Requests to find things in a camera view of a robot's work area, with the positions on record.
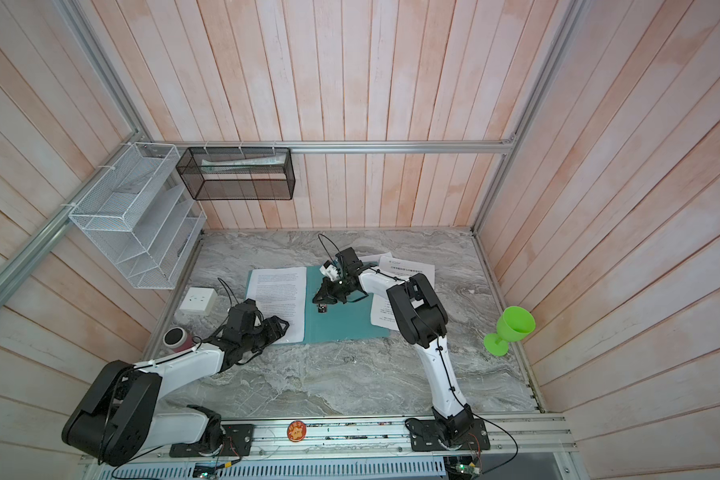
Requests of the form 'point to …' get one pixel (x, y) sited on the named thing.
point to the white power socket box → (199, 300)
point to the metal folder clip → (322, 308)
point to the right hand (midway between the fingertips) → (313, 299)
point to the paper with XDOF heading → (381, 311)
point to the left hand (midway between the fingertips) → (283, 334)
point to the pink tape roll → (177, 338)
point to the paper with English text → (281, 292)
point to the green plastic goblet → (513, 324)
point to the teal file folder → (355, 320)
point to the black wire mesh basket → (238, 173)
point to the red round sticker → (296, 431)
